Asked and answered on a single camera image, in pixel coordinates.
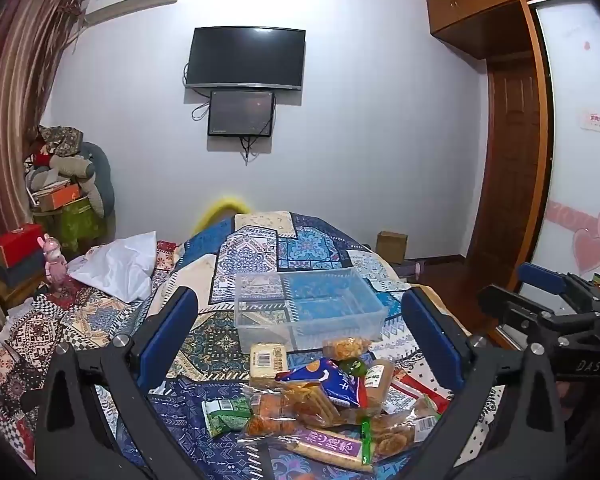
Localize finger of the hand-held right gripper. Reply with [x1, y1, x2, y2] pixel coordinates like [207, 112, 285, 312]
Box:
[518, 262, 600, 301]
[477, 284, 600, 333]

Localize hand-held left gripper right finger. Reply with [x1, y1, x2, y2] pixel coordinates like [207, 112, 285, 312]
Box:
[401, 287, 566, 480]

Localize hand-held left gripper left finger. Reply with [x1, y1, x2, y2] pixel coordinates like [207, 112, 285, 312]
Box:
[34, 286, 216, 480]

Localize blue triangular snack packet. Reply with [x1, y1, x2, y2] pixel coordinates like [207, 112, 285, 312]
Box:
[275, 357, 371, 408]

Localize clear plastic storage container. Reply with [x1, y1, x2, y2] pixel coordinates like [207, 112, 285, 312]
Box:
[233, 267, 388, 352]

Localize purple label biscuit packet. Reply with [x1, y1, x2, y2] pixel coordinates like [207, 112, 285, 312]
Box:
[280, 425, 376, 473]

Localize red and white snack packet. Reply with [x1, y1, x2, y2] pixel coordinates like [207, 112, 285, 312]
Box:
[390, 370, 454, 412]

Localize brown bar packet green label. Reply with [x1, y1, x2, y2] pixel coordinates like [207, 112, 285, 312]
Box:
[362, 357, 396, 407]

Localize grey slippers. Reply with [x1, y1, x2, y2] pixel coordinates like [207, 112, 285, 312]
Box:
[396, 260, 424, 281]

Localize white pillow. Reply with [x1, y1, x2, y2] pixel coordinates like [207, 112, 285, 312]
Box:
[67, 231, 159, 303]

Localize fried snack clear packet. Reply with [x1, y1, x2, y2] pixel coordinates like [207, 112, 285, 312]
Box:
[322, 336, 374, 361]

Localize cookie packet with green strip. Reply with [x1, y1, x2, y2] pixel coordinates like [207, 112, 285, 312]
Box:
[362, 406, 443, 462]

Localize green snack packet with barcode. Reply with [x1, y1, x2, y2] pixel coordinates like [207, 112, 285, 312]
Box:
[201, 396, 253, 439]

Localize pale yellow cake packet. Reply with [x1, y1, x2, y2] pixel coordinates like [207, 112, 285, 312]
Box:
[250, 342, 289, 389]

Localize brown cardboard box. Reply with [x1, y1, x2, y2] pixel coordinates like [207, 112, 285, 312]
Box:
[376, 230, 409, 263]

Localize wooden door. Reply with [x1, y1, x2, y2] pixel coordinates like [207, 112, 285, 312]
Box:
[472, 55, 548, 281]

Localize blue patchwork blanket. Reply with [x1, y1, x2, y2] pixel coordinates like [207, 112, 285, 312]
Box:
[0, 209, 506, 480]

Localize orange cookie clear packet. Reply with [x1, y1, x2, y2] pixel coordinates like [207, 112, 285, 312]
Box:
[237, 392, 301, 441]

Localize yellow object behind bed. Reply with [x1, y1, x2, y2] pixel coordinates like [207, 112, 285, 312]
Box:
[192, 194, 253, 236]

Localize pink plush rabbit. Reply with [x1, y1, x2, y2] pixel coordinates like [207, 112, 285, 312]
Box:
[37, 234, 70, 292]

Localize cracker clear packet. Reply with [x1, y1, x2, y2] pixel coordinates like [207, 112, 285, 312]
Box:
[280, 381, 348, 429]

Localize green box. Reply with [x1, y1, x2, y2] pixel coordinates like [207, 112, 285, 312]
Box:
[32, 196, 108, 256]

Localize white wardrobe sliding door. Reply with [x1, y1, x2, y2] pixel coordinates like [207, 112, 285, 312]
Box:
[534, 0, 600, 288]

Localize grey box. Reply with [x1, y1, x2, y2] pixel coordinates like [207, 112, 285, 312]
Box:
[0, 252, 50, 289]

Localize orange box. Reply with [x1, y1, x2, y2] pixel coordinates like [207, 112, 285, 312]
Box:
[36, 182, 82, 212]

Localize red box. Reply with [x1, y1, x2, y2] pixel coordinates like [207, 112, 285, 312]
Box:
[0, 223, 47, 267]

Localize striped brown curtain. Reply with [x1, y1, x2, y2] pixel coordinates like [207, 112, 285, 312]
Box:
[0, 0, 89, 321]

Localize wooden overhead cabinet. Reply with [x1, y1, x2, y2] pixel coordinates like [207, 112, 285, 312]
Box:
[426, 0, 588, 59]

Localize black monitor cable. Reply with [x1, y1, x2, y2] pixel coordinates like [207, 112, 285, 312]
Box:
[239, 134, 262, 164]

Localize small black wall monitor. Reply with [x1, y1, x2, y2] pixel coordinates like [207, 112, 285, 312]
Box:
[207, 90, 276, 137]

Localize large black wall television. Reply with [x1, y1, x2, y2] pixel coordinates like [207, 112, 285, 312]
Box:
[186, 26, 307, 92]

